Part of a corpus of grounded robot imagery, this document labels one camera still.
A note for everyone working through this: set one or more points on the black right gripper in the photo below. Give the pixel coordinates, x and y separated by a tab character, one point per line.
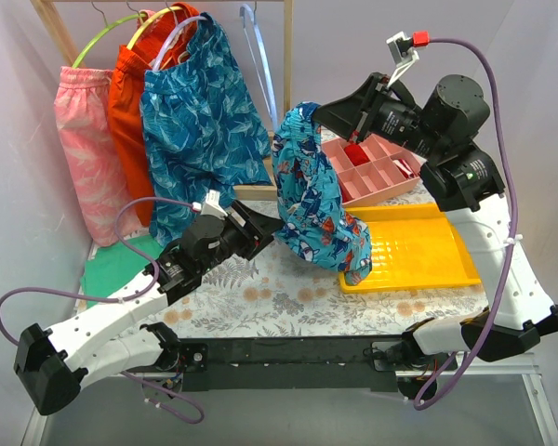
369	108

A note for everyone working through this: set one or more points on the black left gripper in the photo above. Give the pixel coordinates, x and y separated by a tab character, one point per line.
246	229

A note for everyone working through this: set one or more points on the blue shark print shorts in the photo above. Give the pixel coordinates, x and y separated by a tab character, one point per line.
317	228

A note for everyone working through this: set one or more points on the pale blue hanger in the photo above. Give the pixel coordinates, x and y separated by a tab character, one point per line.
260	60

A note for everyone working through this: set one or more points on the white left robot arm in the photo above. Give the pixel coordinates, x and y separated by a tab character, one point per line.
56	363

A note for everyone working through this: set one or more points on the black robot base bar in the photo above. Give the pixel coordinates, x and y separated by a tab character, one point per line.
316	362

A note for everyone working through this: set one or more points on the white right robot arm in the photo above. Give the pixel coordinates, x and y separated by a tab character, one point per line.
465	184

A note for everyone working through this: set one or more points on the teal leaf print shorts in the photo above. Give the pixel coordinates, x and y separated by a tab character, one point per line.
201	131

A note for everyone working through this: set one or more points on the translucent white hanger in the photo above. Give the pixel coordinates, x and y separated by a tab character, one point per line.
175	47

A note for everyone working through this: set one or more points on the orange shorts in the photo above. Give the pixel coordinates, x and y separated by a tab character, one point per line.
124	100

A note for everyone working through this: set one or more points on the pink patterned shorts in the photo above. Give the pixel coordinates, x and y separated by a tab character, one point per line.
81	113

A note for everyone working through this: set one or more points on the yellow hanger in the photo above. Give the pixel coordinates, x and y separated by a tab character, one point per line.
148	23

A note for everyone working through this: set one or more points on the green hanger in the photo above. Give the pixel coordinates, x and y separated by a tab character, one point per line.
137	18

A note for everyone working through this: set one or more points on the red rolled cloth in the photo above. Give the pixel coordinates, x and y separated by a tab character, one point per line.
356	154

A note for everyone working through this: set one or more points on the pink divided organizer box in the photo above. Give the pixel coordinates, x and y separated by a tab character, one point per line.
374	182

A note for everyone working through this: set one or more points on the floral table mat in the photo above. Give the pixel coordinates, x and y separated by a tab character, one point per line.
279	295

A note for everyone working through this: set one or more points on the red white striped cloth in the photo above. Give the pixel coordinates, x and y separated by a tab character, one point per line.
405	167

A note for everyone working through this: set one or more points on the yellow plastic tray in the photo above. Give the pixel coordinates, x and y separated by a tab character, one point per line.
414	247

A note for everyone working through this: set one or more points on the green folded cloth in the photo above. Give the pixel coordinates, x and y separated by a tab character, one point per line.
112	267

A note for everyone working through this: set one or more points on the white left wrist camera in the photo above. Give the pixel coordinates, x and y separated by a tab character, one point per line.
210	206

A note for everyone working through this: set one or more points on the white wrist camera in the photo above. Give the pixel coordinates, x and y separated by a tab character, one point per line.
210	206
404	52

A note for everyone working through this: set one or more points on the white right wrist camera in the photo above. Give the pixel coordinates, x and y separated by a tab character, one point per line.
404	52

